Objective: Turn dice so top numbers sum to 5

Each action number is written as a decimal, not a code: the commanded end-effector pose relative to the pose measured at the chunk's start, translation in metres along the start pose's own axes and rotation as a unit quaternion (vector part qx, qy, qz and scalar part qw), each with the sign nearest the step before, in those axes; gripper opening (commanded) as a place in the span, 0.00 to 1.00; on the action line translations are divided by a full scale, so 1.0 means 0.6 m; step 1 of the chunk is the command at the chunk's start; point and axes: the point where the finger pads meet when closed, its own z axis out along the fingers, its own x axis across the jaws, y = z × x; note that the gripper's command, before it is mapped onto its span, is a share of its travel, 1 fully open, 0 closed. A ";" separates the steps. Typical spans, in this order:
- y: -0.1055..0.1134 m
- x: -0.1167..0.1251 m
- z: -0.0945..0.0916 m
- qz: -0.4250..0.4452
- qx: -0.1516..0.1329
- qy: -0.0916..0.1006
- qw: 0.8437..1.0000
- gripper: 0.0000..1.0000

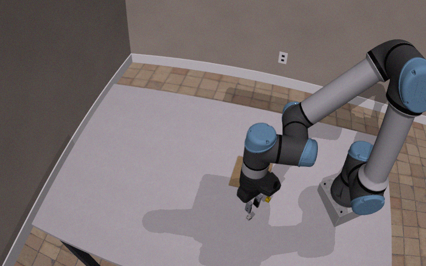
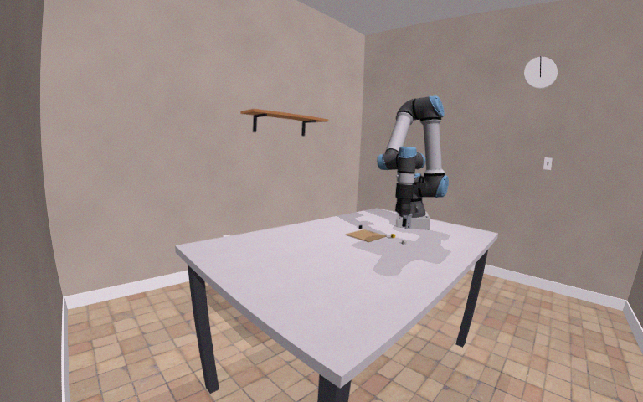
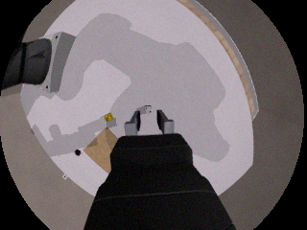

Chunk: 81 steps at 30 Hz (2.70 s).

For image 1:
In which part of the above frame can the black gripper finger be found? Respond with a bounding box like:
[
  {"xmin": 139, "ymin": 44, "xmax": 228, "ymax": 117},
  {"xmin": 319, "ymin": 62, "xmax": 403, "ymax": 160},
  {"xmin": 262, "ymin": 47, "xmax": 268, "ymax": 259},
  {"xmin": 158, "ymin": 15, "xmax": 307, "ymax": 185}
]
[
  {"xmin": 245, "ymin": 201, "xmax": 253, "ymax": 214},
  {"xmin": 253, "ymin": 194, "xmax": 263, "ymax": 208}
]

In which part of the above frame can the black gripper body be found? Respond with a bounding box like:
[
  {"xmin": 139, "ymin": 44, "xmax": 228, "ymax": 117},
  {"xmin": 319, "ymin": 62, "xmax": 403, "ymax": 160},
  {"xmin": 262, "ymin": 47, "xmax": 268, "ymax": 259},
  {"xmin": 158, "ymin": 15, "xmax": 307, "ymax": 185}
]
[{"xmin": 237, "ymin": 161, "xmax": 281, "ymax": 203}]

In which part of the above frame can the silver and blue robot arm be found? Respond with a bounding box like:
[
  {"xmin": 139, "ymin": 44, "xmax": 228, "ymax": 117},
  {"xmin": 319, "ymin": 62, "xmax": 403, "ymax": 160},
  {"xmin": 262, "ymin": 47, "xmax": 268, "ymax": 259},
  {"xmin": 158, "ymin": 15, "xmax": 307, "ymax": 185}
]
[{"xmin": 243, "ymin": 39, "xmax": 426, "ymax": 215}]

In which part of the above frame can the brown square mat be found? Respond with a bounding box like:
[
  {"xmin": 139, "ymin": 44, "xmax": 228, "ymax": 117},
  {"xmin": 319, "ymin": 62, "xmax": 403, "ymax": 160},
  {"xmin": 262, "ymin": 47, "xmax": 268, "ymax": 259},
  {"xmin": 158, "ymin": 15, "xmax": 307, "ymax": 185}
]
[{"xmin": 229, "ymin": 156, "xmax": 273, "ymax": 187}]

